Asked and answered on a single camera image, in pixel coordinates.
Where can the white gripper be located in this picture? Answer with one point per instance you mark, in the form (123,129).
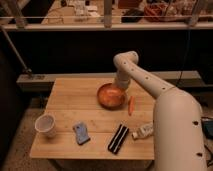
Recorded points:
(122,81)

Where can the orange ceramic bowl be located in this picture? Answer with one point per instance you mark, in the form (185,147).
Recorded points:
(110,96)

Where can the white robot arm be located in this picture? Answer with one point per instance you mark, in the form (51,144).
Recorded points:
(178,138)

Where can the clear plastic bottle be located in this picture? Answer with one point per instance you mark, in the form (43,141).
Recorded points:
(144,131)

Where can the grey low ledge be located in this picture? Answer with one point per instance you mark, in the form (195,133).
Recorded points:
(44,82)

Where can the wooden table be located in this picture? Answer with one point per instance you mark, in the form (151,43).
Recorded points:
(73,100)

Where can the blue sponge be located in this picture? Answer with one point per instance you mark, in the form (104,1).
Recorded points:
(80,130)

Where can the white paper cup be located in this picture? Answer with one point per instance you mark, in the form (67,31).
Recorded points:
(45,124)

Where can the metal diagonal pole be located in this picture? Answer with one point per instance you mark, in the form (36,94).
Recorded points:
(26,69)

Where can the metal railing shelf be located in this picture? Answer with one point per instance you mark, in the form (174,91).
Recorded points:
(90,15)

